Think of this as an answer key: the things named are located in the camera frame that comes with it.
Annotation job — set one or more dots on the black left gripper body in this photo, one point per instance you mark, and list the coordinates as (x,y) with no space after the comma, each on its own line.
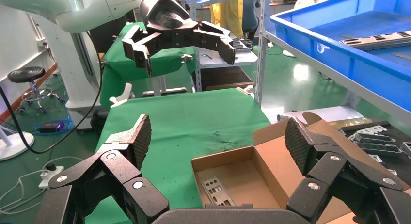
(167,20)

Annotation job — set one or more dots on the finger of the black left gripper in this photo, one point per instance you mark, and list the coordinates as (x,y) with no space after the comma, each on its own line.
(221,44)
(138,50)

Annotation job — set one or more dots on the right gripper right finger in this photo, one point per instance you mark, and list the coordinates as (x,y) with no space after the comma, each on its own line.
(337,177)

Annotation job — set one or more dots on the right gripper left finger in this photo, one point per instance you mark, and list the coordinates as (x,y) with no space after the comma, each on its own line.
(112,180)

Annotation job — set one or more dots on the single metal IO plate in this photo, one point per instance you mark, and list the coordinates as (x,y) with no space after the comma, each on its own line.
(215,190)

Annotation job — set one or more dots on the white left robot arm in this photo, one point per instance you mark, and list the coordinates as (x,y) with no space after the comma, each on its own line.
(90,7)

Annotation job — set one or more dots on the dark tray with brass rim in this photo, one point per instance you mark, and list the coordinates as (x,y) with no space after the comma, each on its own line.
(353,123)

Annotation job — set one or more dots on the black box with blue light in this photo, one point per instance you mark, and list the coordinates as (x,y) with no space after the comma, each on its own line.
(49,126)

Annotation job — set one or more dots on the open cardboard box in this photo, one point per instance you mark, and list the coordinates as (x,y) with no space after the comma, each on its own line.
(253,184)

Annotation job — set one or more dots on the blue plastic tray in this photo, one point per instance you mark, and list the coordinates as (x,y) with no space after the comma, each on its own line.
(321,55)

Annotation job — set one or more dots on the green cloth on background table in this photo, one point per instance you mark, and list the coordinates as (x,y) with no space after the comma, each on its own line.
(118,68)

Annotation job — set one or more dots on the grey background shelf rack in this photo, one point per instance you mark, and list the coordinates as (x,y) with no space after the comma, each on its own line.
(196,39)

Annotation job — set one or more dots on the perforated metal shelf upright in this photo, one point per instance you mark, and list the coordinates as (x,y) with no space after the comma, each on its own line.
(262,55)

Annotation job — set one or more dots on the person in blue shirt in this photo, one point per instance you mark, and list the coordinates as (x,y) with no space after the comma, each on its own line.
(251,10)

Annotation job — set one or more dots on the white plastic clamp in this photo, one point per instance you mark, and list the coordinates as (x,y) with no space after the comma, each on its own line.
(120,99)

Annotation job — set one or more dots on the white power strip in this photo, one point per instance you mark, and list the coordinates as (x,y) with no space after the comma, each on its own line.
(51,176)

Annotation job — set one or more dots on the white robot torso column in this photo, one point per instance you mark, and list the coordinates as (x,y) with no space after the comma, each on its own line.
(64,62)

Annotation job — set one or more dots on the white plastic pipe fitting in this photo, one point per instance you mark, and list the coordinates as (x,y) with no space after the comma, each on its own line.
(282,117)

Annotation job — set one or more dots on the white round fan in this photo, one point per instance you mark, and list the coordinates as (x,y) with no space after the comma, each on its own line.
(303,2)

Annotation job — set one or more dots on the white round stand base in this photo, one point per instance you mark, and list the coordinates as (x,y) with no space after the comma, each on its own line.
(12,145)

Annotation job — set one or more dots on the black round stool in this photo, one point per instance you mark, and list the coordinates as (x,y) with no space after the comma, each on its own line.
(25,74)

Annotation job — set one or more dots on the brown tape strip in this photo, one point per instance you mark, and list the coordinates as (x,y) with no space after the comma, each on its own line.
(403,56)

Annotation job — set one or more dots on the stack of metal IO plates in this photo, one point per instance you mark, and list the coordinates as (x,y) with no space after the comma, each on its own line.
(379,41)

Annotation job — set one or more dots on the grey metal bracket part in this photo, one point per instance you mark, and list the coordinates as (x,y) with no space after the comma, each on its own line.
(374,139)
(375,158)
(374,130)
(406,148)
(379,149)

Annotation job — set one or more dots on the white wall socket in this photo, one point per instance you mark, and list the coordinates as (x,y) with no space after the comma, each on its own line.
(41,42)

